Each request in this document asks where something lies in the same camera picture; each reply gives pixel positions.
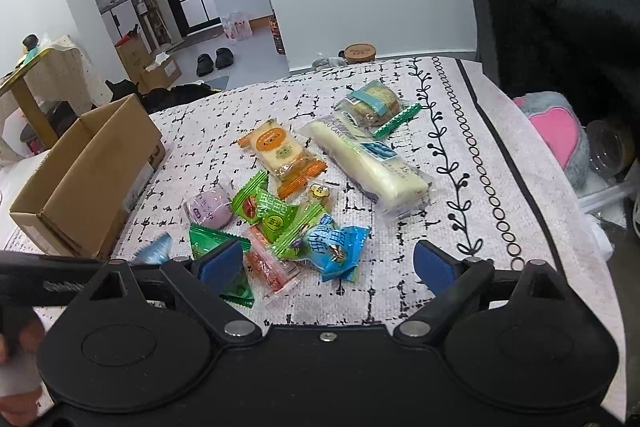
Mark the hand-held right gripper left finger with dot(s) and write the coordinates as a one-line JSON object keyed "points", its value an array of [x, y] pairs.
{"points": [[220, 266]]}

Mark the brown cardboard box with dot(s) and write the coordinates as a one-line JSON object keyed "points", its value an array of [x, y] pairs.
{"points": [[85, 177]]}

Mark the black bag on floor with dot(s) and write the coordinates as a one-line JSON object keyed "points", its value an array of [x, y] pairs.
{"points": [[170, 94]]}

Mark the green packet with red picture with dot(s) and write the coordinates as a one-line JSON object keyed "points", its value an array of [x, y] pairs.
{"points": [[250, 199]]}

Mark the purple round snack packet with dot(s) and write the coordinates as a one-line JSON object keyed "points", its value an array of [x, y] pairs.
{"points": [[207, 209]]}

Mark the small clear packet yellow figure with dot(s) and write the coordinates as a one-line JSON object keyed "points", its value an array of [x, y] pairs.
{"points": [[320, 193]]}

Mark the pink heart plush cushion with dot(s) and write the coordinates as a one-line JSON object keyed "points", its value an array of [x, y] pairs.
{"points": [[555, 132]]}

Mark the grey floor mat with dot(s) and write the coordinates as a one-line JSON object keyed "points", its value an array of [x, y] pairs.
{"points": [[219, 82]]}

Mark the low open cardboard box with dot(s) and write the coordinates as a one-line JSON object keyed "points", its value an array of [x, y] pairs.
{"points": [[162, 74]]}

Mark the clear orange-red snack packet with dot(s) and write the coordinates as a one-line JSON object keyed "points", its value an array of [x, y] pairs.
{"points": [[270, 269]]}

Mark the orange cracker packet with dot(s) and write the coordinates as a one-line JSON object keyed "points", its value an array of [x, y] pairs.
{"points": [[280, 152]]}

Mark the person's left hand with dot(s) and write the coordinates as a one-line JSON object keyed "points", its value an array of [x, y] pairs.
{"points": [[33, 336]]}

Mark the yellow table with dotted cloth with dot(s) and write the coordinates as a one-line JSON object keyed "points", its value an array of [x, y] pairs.
{"points": [[55, 72]]}

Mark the pink and clear plastic bag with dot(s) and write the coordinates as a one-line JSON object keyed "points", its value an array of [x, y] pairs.
{"points": [[236, 27]]}

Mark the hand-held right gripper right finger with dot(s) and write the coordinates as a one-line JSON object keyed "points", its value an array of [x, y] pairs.
{"points": [[434, 264]]}

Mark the black slipper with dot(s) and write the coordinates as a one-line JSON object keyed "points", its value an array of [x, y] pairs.
{"points": [[224, 58], [205, 65]]}

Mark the jar with wooden lid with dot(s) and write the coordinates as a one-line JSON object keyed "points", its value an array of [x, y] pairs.
{"points": [[361, 54]]}

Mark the light blue snack packet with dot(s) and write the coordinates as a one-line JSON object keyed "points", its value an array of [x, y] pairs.
{"points": [[156, 251]]}

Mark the tall cardboard box on floor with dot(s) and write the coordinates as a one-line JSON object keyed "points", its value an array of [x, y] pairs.
{"points": [[132, 54]]}

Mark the dark green snack packet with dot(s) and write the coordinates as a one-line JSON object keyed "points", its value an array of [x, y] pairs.
{"points": [[207, 243]]}

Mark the cookie packet with teal band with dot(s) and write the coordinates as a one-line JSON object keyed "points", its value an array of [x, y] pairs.
{"points": [[372, 103]]}

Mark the clear plastic container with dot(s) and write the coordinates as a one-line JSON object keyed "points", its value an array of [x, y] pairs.
{"points": [[607, 149]]}

